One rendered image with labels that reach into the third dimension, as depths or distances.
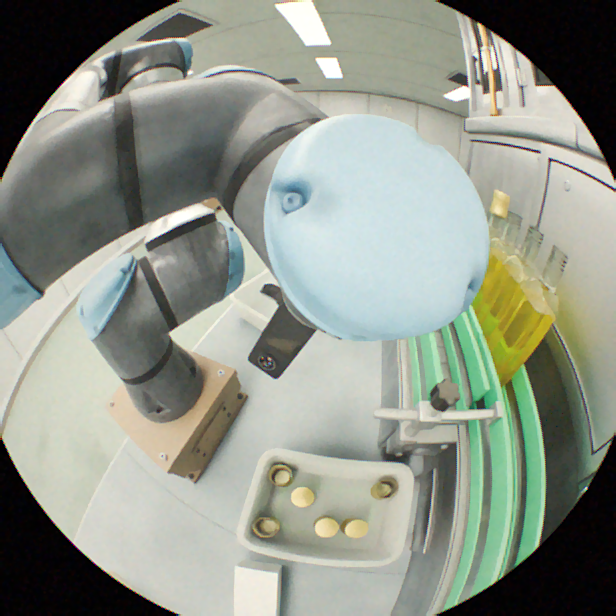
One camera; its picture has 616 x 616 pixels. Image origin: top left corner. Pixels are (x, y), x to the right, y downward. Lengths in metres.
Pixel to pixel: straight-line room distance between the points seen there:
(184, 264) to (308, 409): 0.34
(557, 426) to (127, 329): 0.66
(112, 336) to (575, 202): 0.70
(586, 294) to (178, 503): 0.76
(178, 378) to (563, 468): 0.65
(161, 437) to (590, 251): 0.72
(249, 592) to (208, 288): 0.47
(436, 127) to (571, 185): 6.03
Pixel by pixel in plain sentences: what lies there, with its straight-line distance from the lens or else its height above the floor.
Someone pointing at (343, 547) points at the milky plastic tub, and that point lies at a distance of 0.42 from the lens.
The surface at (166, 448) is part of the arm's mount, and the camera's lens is 0.39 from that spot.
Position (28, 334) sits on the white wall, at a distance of 3.48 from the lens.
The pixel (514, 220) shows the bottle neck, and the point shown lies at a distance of 0.39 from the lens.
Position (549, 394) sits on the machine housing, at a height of 0.92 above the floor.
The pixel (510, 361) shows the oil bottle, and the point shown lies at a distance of 0.36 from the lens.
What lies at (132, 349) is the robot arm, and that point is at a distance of 0.32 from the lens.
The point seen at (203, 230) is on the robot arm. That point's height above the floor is 1.08.
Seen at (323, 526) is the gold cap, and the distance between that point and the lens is 0.36.
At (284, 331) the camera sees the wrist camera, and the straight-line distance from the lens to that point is 0.24.
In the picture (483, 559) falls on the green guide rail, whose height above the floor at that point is 0.94.
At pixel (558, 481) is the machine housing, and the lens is 0.49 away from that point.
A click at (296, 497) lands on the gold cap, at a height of 0.81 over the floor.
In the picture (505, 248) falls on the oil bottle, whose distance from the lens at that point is 0.39.
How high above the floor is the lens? 1.18
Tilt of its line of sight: 41 degrees down
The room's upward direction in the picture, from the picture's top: straight up
